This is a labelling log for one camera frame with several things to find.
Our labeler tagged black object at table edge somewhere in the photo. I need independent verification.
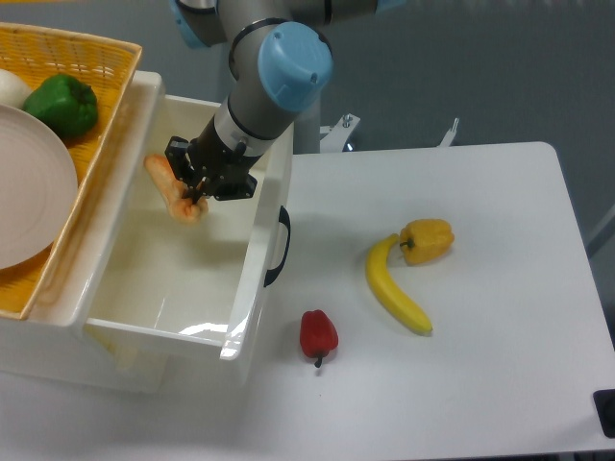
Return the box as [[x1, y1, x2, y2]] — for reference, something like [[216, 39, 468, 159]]
[[593, 389, 615, 439]]

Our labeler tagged triangle bread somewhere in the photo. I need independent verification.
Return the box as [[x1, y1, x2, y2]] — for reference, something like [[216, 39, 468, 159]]
[[143, 154, 209, 225]]

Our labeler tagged green bell pepper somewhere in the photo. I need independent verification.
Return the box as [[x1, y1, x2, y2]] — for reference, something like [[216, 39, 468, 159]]
[[23, 74, 98, 139]]

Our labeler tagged black drawer handle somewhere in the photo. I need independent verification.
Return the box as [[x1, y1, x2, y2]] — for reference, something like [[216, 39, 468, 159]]
[[263, 206, 291, 287]]

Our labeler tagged yellow bell pepper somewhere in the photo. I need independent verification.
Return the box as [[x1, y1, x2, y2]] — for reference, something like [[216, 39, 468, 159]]
[[399, 219, 455, 265]]

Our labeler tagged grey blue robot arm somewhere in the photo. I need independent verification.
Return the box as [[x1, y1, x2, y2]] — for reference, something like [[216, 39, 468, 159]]
[[165, 0, 400, 203]]

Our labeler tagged white onion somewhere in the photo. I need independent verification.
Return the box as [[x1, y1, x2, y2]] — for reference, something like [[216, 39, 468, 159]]
[[0, 69, 33, 109]]

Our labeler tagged pink plate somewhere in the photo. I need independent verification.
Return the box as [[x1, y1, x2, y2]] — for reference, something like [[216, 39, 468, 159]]
[[1, 106, 78, 269]]

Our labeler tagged upper white drawer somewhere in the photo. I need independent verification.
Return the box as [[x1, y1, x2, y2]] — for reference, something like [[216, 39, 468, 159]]
[[83, 93, 295, 362]]

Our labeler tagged yellow woven basket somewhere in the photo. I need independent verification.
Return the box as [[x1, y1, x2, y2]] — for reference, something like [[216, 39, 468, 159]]
[[1, 22, 142, 321]]

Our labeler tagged red bell pepper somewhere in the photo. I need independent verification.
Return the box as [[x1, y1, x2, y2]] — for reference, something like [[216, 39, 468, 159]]
[[299, 309, 338, 368]]

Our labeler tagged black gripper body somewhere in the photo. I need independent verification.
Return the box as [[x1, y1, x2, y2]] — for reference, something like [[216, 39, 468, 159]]
[[164, 119, 258, 201]]

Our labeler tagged yellow banana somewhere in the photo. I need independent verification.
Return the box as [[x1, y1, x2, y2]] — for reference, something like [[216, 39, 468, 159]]
[[365, 233, 432, 336]]

